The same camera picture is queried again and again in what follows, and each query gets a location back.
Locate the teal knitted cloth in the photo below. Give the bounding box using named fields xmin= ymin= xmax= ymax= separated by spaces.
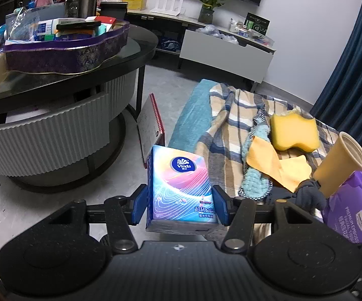
xmin=239 ymin=105 xmax=273 ymax=201

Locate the Vinda tissue pack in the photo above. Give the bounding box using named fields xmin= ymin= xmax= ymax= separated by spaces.
xmin=146 ymin=145 xmax=218 ymax=235

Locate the dark navy cloth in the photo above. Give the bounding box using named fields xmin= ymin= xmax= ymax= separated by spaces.
xmin=293 ymin=179 xmax=327 ymax=212

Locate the yellow sponge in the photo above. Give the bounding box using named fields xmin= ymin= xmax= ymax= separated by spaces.
xmin=270 ymin=111 xmax=320 ymax=152

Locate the yellow cleaning cloth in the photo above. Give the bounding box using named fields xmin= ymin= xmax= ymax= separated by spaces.
xmin=246 ymin=137 xmax=312 ymax=192

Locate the red desk calendar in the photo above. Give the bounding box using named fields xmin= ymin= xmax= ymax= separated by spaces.
xmin=137 ymin=93 xmax=165 ymax=167

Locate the teal cushion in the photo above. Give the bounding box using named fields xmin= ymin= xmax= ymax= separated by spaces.
xmin=168 ymin=79 xmax=218 ymax=153

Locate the plaid blanket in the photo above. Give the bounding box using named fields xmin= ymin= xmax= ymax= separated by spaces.
xmin=195 ymin=82 xmax=340 ymax=199

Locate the round black coffee table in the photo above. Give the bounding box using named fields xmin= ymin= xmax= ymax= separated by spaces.
xmin=0 ymin=25 xmax=158 ymax=194

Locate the purple tissue package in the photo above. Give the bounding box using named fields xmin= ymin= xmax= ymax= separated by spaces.
xmin=322 ymin=171 xmax=362 ymax=243

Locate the beige paper cup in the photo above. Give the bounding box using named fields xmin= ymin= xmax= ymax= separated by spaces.
xmin=312 ymin=132 xmax=362 ymax=198

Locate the white TV cabinet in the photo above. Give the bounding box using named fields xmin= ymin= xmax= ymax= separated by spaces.
xmin=127 ymin=10 xmax=276 ymax=93

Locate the purple decorative tray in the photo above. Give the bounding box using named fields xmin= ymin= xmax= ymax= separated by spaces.
xmin=4 ymin=21 xmax=130 ymax=75

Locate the black green sign card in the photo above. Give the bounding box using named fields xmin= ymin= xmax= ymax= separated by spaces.
xmin=244 ymin=12 xmax=270 ymax=35

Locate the white router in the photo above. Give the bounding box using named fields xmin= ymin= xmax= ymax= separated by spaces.
xmin=150 ymin=0 xmax=184 ymax=16

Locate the yellow box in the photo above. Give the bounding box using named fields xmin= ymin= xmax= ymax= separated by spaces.
xmin=123 ymin=0 xmax=147 ymax=11

